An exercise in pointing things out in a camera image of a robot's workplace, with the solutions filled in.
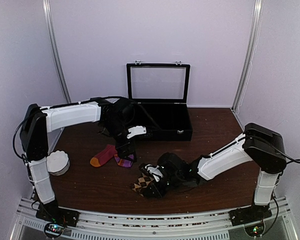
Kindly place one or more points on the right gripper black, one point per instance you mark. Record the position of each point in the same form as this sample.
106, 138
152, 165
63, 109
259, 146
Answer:
159, 194

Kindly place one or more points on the aluminium corner post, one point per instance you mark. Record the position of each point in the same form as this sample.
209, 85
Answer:
55, 51
251, 47

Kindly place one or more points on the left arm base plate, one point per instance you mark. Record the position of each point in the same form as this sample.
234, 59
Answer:
57, 216

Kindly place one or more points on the aluminium front rail frame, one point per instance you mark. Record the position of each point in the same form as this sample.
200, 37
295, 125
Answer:
209, 225

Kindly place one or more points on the right aluminium corner post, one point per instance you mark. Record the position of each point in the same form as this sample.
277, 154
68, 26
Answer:
251, 47

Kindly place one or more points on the white fluted dish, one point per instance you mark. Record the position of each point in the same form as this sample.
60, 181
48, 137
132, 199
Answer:
58, 163

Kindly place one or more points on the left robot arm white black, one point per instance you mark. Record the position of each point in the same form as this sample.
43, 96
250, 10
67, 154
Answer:
39, 121

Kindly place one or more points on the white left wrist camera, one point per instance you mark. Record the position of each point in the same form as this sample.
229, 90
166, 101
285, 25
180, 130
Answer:
136, 131

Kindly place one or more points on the maroon orange-toed sock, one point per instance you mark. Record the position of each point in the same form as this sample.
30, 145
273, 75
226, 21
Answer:
104, 156

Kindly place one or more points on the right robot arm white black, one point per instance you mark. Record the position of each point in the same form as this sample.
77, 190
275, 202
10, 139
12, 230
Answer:
256, 144

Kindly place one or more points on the left aluminium corner post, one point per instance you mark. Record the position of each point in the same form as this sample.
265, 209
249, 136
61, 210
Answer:
55, 51

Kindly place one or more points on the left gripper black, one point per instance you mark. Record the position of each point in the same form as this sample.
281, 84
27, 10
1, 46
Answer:
119, 147

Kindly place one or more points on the purple orange striped sock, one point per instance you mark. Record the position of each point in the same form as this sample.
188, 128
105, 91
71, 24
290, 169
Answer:
123, 162

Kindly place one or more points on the black display case glass lid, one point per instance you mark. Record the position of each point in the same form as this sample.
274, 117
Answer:
161, 92

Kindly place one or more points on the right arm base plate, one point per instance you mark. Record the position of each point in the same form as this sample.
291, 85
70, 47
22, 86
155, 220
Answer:
252, 213

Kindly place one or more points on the black tan argyle sock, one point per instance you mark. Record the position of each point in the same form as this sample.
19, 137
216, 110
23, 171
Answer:
142, 184

